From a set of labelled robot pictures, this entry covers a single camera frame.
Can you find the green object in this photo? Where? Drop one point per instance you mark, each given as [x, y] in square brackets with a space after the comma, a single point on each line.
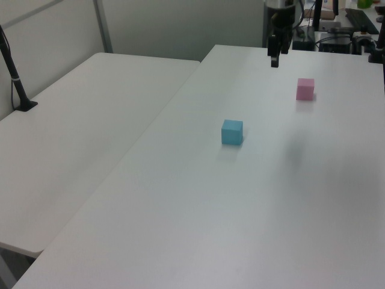
[364, 3]

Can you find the pink cube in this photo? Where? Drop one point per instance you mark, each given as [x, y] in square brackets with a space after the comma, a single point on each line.
[305, 89]

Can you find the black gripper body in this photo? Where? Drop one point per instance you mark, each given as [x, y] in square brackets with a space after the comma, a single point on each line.
[282, 16]

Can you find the black keyboard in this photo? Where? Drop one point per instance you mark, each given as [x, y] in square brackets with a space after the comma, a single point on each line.
[361, 19]

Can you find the black monitor stand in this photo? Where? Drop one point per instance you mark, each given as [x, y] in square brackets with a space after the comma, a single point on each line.
[316, 18]

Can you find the black electronics box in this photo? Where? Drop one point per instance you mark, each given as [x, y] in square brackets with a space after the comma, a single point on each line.
[335, 42]

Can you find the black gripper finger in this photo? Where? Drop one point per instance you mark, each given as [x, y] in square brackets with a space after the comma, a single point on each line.
[273, 49]
[285, 45]

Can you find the grey partition post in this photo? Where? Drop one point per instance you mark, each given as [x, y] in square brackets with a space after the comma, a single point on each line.
[103, 25]

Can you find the blue cube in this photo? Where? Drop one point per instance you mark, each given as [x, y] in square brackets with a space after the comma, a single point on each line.
[232, 132]

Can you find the black clamp mount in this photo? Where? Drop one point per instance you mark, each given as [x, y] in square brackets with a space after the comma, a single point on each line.
[376, 51]

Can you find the black camera stand pole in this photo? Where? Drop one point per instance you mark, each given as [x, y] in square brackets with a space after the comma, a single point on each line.
[13, 75]

